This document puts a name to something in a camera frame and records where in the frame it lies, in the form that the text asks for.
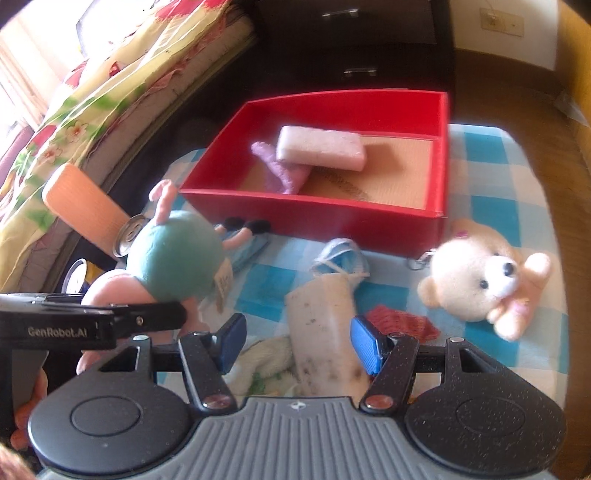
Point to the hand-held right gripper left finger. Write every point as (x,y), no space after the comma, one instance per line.
(233,341)

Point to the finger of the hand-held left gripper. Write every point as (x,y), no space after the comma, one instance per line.
(152,317)

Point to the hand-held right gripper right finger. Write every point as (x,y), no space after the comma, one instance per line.
(364,346)

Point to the white towel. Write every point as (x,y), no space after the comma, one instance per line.
(268,364)

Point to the stained white sponge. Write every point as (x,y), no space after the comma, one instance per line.
(323,332)

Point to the red knitted cloth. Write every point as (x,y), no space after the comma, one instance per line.
(406,323)

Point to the pink pig plush toy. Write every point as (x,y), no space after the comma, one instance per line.
(171,258)

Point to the cream teddy bear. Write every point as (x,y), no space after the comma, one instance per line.
(466,281)

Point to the red box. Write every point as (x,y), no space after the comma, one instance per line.
(323,221)

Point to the person's left hand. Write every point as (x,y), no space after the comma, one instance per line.
(38,387)

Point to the round metal can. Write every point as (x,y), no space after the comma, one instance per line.
(76,277)

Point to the silver drink can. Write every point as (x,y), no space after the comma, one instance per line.
(129,235)

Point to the orange foam roll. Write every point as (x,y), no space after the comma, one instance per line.
(78,203)

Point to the purple cloth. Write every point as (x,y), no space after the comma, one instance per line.
(286,177)

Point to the blue checkered cloth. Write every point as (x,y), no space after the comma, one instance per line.
(485,184)

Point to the white sponge block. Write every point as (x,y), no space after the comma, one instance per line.
(318,145)

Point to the mattress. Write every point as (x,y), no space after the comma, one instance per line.
(152,106)

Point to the floral bedsheet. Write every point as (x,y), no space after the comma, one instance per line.
(92,92)

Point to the lower nightstand drawer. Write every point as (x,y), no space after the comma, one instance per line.
(406,64)

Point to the nightstand drawer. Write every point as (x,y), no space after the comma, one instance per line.
(406,64)
(392,23)

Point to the dark wooden nightstand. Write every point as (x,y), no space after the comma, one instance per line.
(295,46)

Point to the upper nightstand drawer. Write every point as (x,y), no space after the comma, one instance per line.
(392,23)

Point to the wooden wardrobe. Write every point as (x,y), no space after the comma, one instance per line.
(577,55)

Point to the wall socket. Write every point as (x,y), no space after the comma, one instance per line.
(501,21)

